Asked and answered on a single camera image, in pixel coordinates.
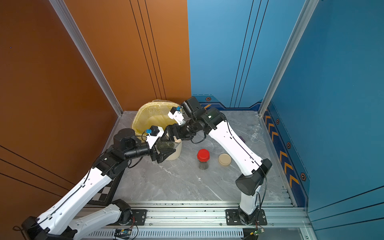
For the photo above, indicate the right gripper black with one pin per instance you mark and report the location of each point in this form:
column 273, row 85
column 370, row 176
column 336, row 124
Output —
column 170, row 128

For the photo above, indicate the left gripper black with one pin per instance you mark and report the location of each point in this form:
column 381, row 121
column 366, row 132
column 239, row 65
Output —
column 160, row 156

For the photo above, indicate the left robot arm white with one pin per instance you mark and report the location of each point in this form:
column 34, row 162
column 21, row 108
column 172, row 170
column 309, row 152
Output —
column 60, row 222

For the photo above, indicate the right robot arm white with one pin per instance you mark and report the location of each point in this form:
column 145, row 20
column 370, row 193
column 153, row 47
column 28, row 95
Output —
column 191, row 117

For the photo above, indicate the glass jar red lid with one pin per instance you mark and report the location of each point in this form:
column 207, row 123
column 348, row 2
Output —
column 203, row 157

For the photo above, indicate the cream waste basket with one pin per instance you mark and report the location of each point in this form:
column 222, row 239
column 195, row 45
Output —
column 175, row 155

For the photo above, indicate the black white checkerboard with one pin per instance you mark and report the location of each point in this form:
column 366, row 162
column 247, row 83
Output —
column 105, row 196

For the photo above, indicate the green circuit board left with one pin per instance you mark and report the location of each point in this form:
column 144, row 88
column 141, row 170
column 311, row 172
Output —
column 122, row 234

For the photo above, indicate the green circuit board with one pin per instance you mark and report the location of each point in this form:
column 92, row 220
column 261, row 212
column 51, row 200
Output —
column 122, row 234
column 257, row 232

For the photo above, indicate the green circuit board right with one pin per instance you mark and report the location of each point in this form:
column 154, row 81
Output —
column 257, row 232

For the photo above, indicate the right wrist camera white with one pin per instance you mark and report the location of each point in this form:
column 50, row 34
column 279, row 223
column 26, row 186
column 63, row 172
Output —
column 176, row 114

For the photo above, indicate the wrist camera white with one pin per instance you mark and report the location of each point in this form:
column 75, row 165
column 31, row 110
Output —
column 176, row 114
column 153, row 134

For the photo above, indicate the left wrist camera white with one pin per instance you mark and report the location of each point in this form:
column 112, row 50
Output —
column 153, row 134

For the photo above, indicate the aluminium corner post left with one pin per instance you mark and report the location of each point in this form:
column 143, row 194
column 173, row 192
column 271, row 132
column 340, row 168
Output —
column 77, row 37

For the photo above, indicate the aluminium corner post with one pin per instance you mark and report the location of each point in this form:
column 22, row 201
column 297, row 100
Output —
column 295, row 37
column 77, row 37

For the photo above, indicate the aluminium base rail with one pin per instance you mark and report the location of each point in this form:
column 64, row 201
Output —
column 211, row 220

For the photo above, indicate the aluminium corner post right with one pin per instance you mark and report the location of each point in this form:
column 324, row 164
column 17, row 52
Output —
column 295, row 37

